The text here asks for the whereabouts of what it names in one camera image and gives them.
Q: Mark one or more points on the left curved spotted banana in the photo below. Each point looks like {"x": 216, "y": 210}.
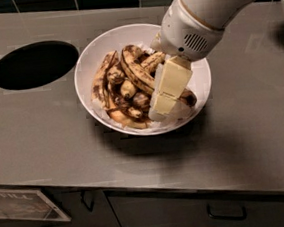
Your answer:
{"x": 99, "y": 92}

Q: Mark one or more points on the framed label sign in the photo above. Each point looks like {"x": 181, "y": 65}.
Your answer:
{"x": 29, "y": 204}

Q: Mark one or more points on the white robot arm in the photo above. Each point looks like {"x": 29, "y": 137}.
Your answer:
{"x": 215, "y": 13}

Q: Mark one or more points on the right short spotted banana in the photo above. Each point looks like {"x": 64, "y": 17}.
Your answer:
{"x": 188, "y": 97}

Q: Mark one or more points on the grey cabinet drawer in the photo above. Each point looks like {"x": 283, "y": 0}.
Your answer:
{"x": 159, "y": 209}

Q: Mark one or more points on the bottom curved yellow banana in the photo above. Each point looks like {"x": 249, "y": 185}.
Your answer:
{"x": 124, "y": 113}

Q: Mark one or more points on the spotted banana with stem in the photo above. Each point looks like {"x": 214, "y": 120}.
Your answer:
{"x": 151, "y": 63}

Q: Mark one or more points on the round black counter hole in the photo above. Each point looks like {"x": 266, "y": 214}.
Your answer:
{"x": 36, "y": 64}

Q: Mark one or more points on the long spotted top banana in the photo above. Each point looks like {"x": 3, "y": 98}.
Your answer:
{"x": 134, "y": 71}

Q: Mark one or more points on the small dark banana left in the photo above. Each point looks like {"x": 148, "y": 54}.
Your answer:
{"x": 116, "y": 74}

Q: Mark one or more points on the small yellow middle banana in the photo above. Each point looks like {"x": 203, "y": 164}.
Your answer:
{"x": 128, "y": 89}

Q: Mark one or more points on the black cabinet door handle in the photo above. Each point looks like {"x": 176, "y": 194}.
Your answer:
{"x": 87, "y": 199}

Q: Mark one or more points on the white ceramic bowl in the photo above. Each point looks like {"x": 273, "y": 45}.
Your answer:
{"x": 114, "y": 40}

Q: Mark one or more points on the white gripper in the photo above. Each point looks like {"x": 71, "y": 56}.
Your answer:
{"x": 184, "y": 31}

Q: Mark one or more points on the black drawer handle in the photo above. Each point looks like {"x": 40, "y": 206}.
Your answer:
{"x": 226, "y": 212}

